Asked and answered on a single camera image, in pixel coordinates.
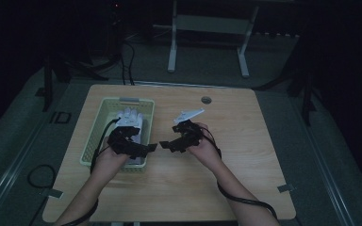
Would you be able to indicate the lavender glove with white fingers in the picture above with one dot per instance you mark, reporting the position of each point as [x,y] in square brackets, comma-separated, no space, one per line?
[131,119]

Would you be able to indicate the white metal table frame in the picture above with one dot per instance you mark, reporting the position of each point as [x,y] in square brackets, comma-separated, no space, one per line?
[210,24]

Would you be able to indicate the pale green plastic basket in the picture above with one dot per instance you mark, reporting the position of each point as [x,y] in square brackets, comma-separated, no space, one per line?
[99,135]

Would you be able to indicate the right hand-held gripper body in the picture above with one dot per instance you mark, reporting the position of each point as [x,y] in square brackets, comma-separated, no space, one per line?
[187,133]

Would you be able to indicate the black metal stand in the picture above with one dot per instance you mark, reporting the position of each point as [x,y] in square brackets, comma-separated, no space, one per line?
[52,81]
[306,94]

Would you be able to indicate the light wooden table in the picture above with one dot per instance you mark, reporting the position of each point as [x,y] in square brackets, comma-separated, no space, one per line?
[182,188]

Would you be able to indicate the person's right hand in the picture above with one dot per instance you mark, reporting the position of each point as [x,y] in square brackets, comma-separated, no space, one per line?
[205,152]

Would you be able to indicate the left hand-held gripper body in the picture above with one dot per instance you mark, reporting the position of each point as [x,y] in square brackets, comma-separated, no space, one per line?
[122,141]

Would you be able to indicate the round grey table grommet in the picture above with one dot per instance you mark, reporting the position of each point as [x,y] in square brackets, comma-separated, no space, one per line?
[206,100]

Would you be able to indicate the person's left hand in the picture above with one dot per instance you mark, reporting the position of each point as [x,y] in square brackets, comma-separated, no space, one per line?
[110,161]

